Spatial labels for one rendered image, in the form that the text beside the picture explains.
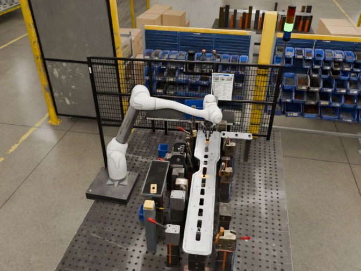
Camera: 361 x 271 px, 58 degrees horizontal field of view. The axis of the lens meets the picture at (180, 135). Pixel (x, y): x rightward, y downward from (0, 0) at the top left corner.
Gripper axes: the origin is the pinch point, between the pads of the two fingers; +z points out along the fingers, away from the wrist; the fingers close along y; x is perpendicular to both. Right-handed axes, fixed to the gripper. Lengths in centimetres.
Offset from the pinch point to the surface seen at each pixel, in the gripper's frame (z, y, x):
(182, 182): -2, -15, -65
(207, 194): 6, 4, -67
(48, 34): -35, -220, 163
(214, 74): -37, 2, 54
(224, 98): -11, 14, 54
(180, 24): 19, -76, 417
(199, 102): -6, -12, 50
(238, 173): 36.8, 31.1, -4.6
